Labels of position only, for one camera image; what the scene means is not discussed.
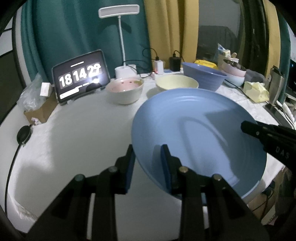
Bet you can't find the yellow tissue pack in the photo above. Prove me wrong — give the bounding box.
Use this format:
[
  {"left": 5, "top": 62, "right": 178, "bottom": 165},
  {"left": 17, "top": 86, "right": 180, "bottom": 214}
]
[{"left": 243, "top": 81, "right": 269, "bottom": 103}]

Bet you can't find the pale blue bowl in stack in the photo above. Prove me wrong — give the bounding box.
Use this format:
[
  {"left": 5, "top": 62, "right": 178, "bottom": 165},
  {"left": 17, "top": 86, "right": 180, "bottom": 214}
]
[{"left": 224, "top": 73, "right": 244, "bottom": 88}]

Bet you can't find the teal curtain left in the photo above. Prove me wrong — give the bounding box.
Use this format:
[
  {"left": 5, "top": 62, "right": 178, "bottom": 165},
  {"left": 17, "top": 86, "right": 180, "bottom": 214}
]
[{"left": 21, "top": 1, "right": 152, "bottom": 82}]

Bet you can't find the black power adapter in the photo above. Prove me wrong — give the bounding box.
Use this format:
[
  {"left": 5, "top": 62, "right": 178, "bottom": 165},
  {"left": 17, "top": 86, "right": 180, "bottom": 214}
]
[{"left": 169, "top": 56, "right": 181, "bottom": 72}]

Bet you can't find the light blue plate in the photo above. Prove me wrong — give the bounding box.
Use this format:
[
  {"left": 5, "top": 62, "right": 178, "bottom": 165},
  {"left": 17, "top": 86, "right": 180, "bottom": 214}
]
[{"left": 132, "top": 88, "right": 267, "bottom": 199}]

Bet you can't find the white power strip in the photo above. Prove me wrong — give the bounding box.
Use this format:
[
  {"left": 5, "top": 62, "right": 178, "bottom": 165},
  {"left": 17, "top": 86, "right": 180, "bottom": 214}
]
[{"left": 151, "top": 68, "right": 184, "bottom": 80}]

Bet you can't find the white phone charger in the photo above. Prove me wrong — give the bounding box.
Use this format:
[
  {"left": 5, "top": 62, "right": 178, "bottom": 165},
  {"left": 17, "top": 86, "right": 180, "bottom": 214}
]
[{"left": 154, "top": 60, "right": 164, "bottom": 75}]

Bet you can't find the clear plastic bag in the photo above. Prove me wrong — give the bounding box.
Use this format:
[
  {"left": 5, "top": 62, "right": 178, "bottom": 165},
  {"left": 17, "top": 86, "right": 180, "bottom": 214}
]
[{"left": 16, "top": 73, "right": 46, "bottom": 112}]

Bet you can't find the white storage basket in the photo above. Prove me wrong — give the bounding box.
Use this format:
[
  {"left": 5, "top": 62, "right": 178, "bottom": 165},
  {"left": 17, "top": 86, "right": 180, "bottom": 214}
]
[{"left": 217, "top": 44, "right": 239, "bottom": 64}]

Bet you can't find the yellow curtain right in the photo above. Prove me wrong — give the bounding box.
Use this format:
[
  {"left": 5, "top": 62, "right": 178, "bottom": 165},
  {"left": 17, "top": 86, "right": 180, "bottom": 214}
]
[{"left": 263, "top": 0, "right": 280, "bottom": 77}]

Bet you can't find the pink strawberry bowl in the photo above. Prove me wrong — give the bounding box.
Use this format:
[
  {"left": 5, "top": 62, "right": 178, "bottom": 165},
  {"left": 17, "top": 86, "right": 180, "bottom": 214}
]
[{"left": 105, "top": 77, "right": 144, "bottom": 105}]

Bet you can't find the black charging cable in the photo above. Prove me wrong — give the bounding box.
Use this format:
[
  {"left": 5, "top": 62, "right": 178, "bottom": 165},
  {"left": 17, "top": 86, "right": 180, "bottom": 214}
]
[{"left": 223, "top": 78, "right": 251, "bottom": 100}]

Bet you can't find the black round puck with cable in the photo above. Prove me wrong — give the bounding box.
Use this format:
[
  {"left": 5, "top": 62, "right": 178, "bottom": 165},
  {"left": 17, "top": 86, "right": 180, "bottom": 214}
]
[{"left": 4, "top": 125, "right": 32, "bottom": 216}]

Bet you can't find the large dark blue bowl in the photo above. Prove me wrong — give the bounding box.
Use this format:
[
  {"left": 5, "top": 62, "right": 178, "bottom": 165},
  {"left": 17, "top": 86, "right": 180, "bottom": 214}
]
[{"left": 183, "top": 62, "right": 227, "bottom": 91}]

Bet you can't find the yellow curtain left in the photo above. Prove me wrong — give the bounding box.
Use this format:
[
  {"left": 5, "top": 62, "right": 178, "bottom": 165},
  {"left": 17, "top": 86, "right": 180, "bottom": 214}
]
[{"left": 144, "top": 0, "right": 199, "bottom": 68}]

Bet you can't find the grey folded cloth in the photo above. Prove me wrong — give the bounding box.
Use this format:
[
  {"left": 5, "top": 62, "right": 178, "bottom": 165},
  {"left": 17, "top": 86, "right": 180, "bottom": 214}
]
[{"left": 244, "top": 69, "right": 265, "bottom": 83}]

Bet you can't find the tablet showing clock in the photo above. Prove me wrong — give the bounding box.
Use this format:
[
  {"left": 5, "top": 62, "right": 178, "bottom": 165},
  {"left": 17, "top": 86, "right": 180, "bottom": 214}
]
[{"left": 52, "top": 50, "right": 110, "bottom": 104}]

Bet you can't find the white desk lamp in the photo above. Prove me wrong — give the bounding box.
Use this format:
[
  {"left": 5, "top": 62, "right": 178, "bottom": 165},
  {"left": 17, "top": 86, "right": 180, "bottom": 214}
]
[{"left": 98, "top": 4, "right": 140, "bottom": 79}]

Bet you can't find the yellow curtain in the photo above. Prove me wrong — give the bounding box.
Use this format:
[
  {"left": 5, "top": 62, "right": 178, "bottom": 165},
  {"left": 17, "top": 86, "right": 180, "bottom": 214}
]
[
  {"left": 263, "top": 0, "right": 280, "bottom": 77},
  {"left": 144, "top": 0, "right": 199, "bottom": 68}
]

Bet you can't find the yellow wipes pack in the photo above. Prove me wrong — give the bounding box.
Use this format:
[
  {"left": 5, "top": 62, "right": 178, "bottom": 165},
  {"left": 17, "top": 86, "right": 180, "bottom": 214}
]
[{"left": 194, "top": 59, "right": 218, "bottom": 70}]

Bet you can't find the white cream tube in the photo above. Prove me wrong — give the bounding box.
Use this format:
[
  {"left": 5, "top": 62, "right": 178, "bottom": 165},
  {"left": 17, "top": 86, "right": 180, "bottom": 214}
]
[{"left": 282, "top": 102, "right": 295, "bottom": 124}]

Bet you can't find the small white box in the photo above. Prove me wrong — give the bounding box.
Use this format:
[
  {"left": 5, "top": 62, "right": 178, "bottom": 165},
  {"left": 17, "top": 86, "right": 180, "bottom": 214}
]
[{"left": 40, "top": 82, "right": 52, "bottom": 97}]

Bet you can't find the cardboard box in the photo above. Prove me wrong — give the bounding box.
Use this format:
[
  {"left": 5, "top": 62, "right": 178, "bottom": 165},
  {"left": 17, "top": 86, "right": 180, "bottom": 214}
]
[{"left": 23, "top": 92, "right": 58, "bottom": 125}]

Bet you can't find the cream bowl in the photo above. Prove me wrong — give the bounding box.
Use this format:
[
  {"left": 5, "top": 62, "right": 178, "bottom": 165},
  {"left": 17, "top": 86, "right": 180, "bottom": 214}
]
[{"left": 156, "top": 74, "right": 199, "bottom": 91}]

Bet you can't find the steel bowl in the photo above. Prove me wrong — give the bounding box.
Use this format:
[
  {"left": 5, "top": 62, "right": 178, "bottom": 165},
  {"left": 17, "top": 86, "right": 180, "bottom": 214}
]
[{"left": 222, "top": 59, "right": 246, "bottom": 71}]

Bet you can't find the pink bowl in stack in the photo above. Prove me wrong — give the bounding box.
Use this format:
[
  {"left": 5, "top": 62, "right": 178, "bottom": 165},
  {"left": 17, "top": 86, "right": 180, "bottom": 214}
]
[{"left": 222, "top": 66, "right": 246, "bottom": 77}]

